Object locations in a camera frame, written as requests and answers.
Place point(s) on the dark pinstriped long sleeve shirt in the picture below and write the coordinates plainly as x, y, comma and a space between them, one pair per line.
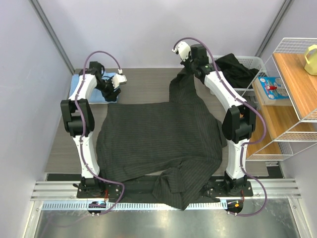
180, 139

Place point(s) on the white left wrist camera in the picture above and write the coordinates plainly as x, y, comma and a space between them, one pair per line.
118, 79

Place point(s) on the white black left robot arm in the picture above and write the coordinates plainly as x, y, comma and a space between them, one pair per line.
79, 122

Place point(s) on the white wire shelf rack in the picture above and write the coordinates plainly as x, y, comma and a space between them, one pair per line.
290, 129

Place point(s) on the blue product box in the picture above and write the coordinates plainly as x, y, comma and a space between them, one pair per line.
272, 91

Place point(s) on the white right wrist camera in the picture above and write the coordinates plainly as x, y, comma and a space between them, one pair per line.
183, 50

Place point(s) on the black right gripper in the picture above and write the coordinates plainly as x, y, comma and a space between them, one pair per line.
184, 63

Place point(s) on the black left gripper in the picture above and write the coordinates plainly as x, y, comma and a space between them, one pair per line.
112, 95

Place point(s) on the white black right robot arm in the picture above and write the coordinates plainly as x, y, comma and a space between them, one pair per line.
239, 122

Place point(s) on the black clothes in basket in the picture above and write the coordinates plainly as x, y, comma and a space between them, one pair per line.
235, 73

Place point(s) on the folded light blue shirt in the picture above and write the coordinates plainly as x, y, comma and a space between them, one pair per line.
96, 95

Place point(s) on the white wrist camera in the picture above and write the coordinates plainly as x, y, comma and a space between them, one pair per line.
118, 79
183, 50

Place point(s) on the white plastic laundry basket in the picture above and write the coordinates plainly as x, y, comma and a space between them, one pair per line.
249, 62

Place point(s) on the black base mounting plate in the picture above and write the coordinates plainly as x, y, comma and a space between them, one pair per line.
139, 190

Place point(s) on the aluminium rail frame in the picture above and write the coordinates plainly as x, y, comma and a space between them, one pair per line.
160, 207

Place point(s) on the yellow watering can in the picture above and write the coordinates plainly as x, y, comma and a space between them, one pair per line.
311, 60

